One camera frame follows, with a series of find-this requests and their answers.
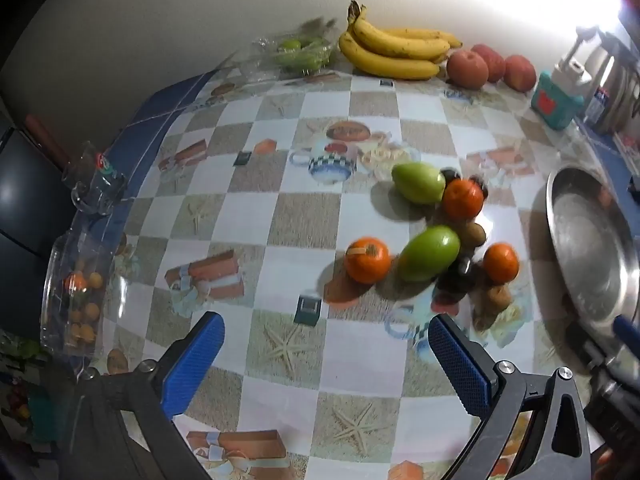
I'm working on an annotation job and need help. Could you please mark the orange tangerine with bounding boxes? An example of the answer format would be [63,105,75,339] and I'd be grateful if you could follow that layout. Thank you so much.
[442,179,485,222]
[483,243,520,285]

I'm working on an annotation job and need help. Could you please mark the clear box of green fruit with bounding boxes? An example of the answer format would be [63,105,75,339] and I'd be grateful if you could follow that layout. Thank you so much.
[230,16,338,82]

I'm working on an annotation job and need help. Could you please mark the far red apple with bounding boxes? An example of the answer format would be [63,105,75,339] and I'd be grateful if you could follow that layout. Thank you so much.
[503,54,537,93]

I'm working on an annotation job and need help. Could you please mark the dark plum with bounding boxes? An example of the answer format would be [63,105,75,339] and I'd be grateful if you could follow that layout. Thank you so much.
[440,168,461,185]
[470,174,489,200]
[437,256,477,296]

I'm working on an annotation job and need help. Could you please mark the yellow banana bunch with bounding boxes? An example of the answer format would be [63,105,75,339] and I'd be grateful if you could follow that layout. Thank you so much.
[337,0,463,80]

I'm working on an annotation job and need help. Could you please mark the white power adapter lamp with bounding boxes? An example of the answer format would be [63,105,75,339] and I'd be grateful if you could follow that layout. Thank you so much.
[551,27,599,98]

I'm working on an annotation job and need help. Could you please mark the front red apple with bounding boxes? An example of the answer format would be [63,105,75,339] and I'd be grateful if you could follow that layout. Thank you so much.
[446,50,489,90]

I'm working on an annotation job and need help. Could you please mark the teal box with red crab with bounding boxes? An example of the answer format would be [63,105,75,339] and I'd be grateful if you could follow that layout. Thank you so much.
[530,70,584,130]

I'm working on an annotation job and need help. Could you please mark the checkered printed tablecloth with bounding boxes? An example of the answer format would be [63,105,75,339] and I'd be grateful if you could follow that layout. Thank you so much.
[29,66,640,480]

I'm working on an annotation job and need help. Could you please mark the middle red apple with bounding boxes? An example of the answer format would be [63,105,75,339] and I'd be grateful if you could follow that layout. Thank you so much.
[472,44,506,84]

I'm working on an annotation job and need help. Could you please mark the red apple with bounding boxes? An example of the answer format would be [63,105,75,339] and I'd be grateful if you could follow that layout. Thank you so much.
[446,50,489,90]
[472,44,506,84]
[503,54,537,93]

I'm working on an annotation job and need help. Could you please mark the large steel plate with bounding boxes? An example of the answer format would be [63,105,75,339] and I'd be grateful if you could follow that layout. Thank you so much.
[544,166,640,376]

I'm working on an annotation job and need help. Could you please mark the orange with sticker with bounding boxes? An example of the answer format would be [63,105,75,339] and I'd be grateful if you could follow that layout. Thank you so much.
[344,237,392,285]

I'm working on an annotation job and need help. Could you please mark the clear box of kumquats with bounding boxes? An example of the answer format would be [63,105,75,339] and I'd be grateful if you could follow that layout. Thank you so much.
[40,229,113,359]

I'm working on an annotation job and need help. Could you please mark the stainless steel kettle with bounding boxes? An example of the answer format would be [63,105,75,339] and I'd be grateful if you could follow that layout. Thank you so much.
[584,30,639,134]

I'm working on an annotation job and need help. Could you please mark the glass mug with sticker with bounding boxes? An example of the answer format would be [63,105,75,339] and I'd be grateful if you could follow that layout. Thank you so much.
[63,141,128,217]

